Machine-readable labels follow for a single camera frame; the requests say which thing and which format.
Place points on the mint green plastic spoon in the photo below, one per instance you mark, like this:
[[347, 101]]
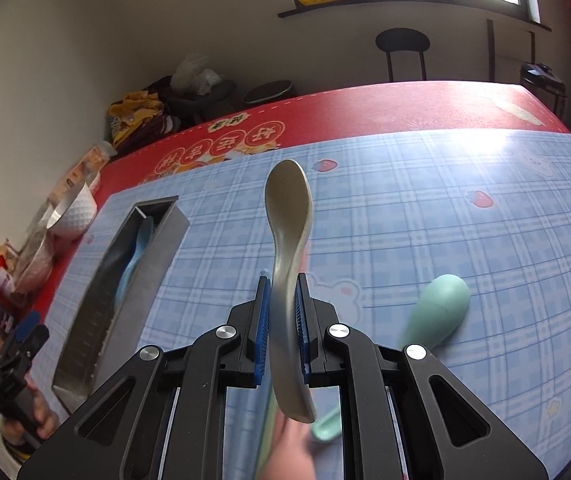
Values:
[[439, 311]]

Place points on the small wooden figurine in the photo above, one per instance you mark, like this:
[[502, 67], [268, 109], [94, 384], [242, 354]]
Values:
[[8, 252]]

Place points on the black round stool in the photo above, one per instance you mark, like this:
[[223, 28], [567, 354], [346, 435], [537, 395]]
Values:
[[403, 40]]

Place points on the light blue plastic spoon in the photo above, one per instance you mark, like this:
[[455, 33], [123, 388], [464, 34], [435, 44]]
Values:
[[143, 238]]

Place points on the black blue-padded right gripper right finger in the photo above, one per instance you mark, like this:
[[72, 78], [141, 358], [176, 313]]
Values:
[[404, 414]]

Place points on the black rice cooker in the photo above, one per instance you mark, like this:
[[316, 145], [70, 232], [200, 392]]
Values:
[[539, 79]]

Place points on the pink plastic spoon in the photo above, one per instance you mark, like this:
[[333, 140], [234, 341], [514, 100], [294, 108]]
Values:
[[293, 451]]

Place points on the black round floor scale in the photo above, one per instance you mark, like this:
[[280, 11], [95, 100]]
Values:
[[272, 91]]

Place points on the red printed table mat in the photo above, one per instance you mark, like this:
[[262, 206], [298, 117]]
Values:
[[331, 115]]

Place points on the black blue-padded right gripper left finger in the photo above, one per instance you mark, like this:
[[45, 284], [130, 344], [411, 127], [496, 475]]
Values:
[[161, 415]]

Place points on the white textured ceramic bowl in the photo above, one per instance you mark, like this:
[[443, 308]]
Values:
[[74, 213]]

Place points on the blue plaid table mat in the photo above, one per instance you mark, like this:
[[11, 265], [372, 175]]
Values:
[[391, 212]]

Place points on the clear plastic bag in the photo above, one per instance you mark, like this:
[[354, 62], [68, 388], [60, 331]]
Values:
[[194, 76]]

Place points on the black folding frame by wall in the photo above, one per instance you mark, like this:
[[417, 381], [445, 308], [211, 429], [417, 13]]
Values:
[[509, 47]]

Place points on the beige printed snack box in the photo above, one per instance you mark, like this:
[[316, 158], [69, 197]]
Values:
[[86, 170]]

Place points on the person's left hand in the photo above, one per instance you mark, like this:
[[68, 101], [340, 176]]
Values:
[[12, 431]]

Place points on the yellow snack bag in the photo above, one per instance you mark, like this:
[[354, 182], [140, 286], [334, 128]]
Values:
[[125, 117]]

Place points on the stainless steel utensil tray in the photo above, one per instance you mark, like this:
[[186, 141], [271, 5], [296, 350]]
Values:
[[102, 337]]

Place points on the glass bowl with plastic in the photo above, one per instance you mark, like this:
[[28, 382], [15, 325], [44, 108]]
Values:
[[36, 254]]

